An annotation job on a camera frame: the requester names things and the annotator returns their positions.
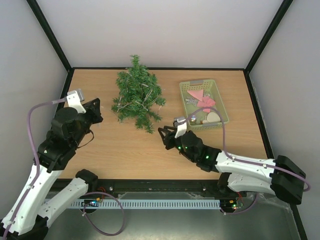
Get light blue slotted cable duct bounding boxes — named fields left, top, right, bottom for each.
left=68, top=199, right=221, bottom=210

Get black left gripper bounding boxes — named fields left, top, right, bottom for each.
left=70, top=98, right=104, bottom=148

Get black corner frame post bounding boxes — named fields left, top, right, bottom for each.
left=244, top=0, right=293, bottom=75
left=26, top=0, right=72, bottom=72

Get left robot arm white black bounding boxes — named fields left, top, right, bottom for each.
left=0, top=98, right=103, bottom=240

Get pink paper triangle ornament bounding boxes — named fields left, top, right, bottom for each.
left=187, top=89, right=204, bottom=102

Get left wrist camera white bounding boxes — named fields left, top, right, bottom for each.
left=66, top=88, right=86, bottom=114

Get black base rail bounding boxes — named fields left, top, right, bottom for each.
left=87, top=179, right=247, bottom=199

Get clear led string lights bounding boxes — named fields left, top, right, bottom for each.
left=111, top=68, right=166, bottom=121

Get black corner frame post right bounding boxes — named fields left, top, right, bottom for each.
left=244, top=0, right=293, bottom=75

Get light green plastic basket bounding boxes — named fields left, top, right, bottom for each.
left=179, top=79, right=229, bottom=131

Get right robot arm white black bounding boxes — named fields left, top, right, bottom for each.
left=158, top=126, right=306, bottom=205

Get pink bow ornament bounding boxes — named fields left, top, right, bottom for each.
left=197, top=96, right=216, bottom=108

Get small green christmas tree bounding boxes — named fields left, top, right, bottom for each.
left=111, top=54, right=166, bottom=134

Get black corner frame post left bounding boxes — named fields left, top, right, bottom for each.
left=26, top=0, right=72, bottom=72

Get silver star ornament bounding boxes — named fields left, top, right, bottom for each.
left=185, top=96, right=198, bottom=107

